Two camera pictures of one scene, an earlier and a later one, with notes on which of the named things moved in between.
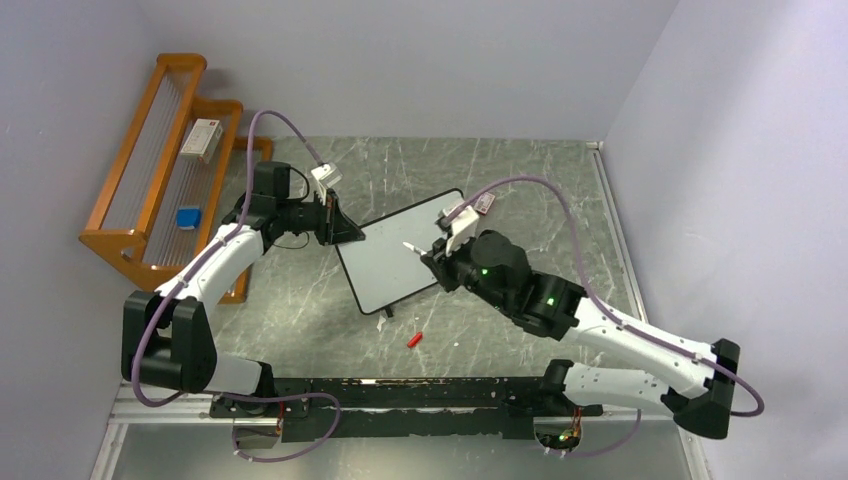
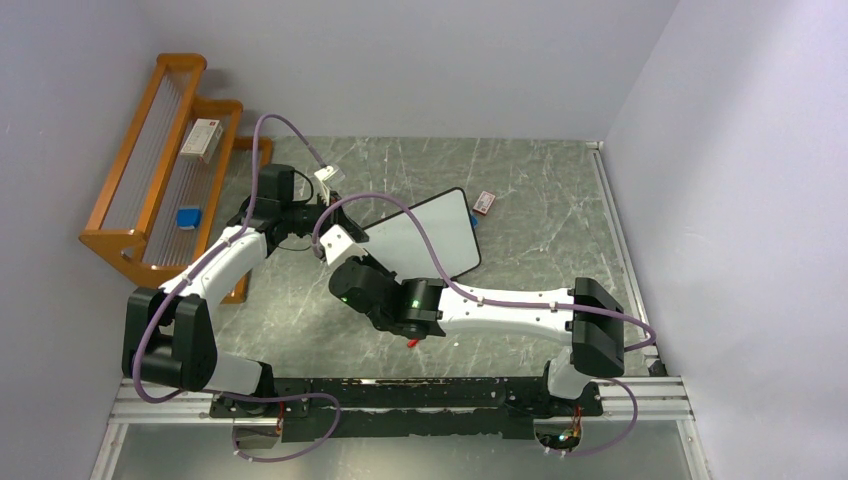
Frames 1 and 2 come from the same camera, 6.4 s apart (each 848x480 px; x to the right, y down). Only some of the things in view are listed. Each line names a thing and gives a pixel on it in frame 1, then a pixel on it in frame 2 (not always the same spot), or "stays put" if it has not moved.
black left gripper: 343,230 stays put
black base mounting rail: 330,408 stays put
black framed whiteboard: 380,268 stays put
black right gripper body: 453,270 -> 368,259
